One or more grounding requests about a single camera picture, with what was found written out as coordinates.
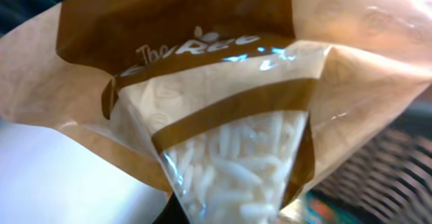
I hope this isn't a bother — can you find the brown wrapper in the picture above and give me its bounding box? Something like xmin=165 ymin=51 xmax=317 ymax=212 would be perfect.
xmin=1 ymin=0 xmax=431 ymax=223

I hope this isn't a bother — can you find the grey plastic basket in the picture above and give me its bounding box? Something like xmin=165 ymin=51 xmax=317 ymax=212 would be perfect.
xmin=309 ymin=103 xmax=431 ymax=224

